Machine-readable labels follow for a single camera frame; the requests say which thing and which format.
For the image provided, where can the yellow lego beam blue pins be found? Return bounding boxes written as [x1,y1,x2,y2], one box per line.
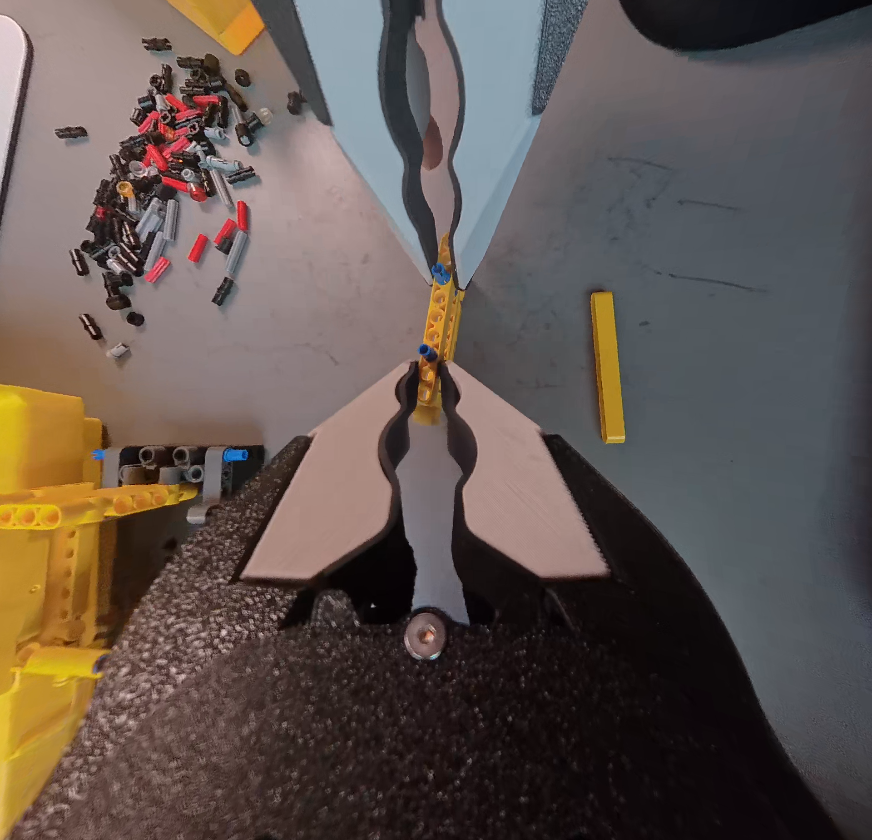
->
[412,234,467,425]

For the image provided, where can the pile of small lego pins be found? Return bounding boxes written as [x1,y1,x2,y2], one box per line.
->
[54,35,307,360]

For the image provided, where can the yellow plastic storage bin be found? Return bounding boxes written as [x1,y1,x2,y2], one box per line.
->
[126,0,267,57]

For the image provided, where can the partly built yellow lego model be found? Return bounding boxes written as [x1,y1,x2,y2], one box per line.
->
[0,383,267,837]

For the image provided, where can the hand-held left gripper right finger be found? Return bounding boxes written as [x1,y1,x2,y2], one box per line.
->
[438,361,612,585]

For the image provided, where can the white instruction board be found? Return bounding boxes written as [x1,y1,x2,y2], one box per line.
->
[0,14,34,224]

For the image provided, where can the plain yellow lego beam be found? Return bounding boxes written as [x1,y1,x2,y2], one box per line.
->
[590,291,626,444]

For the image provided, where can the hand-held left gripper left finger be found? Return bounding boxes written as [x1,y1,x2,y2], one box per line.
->
[240,359,420,589]

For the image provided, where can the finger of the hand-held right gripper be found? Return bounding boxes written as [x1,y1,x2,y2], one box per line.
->
[426,0,551,290]
[282,0,442,288]

